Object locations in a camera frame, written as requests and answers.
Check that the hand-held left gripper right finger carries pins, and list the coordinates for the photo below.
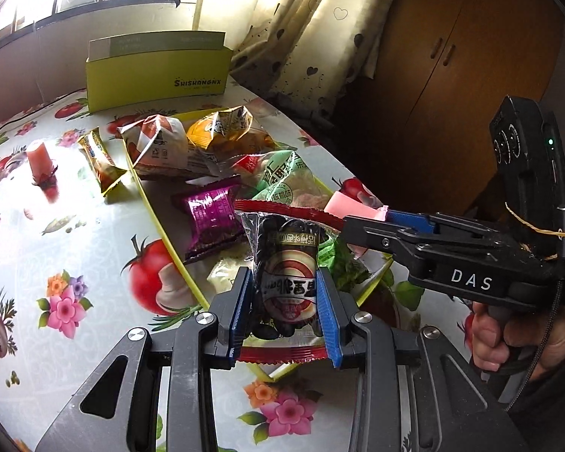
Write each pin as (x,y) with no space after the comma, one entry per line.
(329,322)

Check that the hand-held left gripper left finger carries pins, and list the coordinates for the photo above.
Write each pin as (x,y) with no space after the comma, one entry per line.
(238,313)

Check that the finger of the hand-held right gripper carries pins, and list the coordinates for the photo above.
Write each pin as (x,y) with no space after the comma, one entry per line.
(409,219)
(372,238)

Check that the dark green snack packet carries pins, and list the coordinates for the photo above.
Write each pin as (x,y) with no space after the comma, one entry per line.
(346,270)

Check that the pale yellow snack packet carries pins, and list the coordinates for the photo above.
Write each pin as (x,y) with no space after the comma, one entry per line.
(221,273)

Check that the pink snack packet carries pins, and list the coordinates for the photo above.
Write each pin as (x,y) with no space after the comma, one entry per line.
(343,205)

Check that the yellow tray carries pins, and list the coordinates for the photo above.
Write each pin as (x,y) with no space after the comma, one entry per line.
(269,371)

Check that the black red-edged snack packet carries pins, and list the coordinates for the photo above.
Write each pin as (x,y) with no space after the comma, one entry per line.
(287,268)

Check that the purple snack packet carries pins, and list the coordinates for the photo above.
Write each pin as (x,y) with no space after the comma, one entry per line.
(212,216)

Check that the clear green-printed snack bag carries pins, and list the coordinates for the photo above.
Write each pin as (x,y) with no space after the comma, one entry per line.
(287,176)

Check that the yellow snack bag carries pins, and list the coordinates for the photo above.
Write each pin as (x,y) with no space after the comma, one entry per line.
(216,134)

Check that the white and orange snack bag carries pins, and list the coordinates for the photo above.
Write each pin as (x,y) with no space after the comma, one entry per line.
(155,146)

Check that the person's right forearm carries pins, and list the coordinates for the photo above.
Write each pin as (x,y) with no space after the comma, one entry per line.
(551,402)

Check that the person's right hand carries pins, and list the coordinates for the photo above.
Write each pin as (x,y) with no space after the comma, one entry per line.
(487,339)

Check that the brown wooden wardrobe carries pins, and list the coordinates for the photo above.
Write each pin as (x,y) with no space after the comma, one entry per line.
(428,103)

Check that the gold snack bar packet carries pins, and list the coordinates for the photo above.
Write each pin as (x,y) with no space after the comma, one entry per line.
(101,160)

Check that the cream heart-print curtain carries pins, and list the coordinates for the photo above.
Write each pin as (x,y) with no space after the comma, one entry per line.
(310,23)

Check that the red sausage stick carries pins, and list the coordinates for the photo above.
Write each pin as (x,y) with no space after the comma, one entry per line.
(40,162)

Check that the yellow-green cardboard box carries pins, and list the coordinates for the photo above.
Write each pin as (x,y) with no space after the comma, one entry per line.
(136,84)

